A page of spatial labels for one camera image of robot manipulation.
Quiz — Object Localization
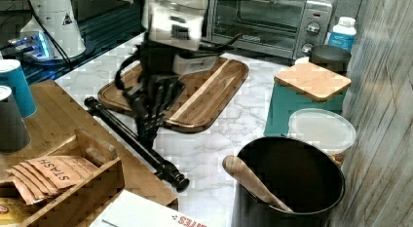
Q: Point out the teal canister with wooden lid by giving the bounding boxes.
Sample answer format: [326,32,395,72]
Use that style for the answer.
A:
[264,62,351,136]

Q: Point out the wooden serving tray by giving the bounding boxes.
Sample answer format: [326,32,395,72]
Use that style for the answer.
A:
[97,57,249,133]

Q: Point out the white bottle with blue label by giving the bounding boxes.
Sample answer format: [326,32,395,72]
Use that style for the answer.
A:
[328,17,357,52]

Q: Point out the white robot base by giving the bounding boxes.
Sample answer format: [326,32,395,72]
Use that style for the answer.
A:
[20,0,94,65]

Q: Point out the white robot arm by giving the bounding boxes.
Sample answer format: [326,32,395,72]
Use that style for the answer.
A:
[115,0,220,147]

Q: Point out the wooden tea bag organizer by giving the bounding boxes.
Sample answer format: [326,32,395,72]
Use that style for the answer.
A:
[1,129,125,227]

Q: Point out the grey cylindrical can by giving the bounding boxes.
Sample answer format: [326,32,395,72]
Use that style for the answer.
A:
[0,86,31,154]

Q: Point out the glass jar with white lid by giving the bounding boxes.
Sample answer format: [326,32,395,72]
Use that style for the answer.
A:
[287,108,357,167]

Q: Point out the wooden drawer with black handle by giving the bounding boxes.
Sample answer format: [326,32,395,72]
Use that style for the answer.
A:
[84,96,190,193]

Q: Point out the black utensil holder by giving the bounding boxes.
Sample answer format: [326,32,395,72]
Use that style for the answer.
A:
[231,137,345,227]

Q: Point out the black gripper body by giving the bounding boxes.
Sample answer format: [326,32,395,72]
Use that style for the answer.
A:
[115,42,199,100]

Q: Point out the blue cylindrical can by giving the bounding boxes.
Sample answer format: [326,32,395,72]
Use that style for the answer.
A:
[0,59,37,118]

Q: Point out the dark grey metal pot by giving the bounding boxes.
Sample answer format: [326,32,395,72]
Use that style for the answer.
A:
[310,45,352,76]

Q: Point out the white snack bites box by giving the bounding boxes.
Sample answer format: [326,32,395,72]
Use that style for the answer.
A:
[90,190,209,227]

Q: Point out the silver toaster oven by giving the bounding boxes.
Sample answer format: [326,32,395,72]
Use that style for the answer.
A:
[206,0,337,59]

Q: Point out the orange stash tea bags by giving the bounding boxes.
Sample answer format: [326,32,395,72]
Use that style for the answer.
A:
[7,156,97,205]

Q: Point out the wooden spoon handle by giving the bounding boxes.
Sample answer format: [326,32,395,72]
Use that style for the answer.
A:
[222,155,292,212]

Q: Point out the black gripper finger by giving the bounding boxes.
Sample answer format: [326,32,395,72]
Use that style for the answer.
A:
[132,78,155,146]
[150,77,185,145]

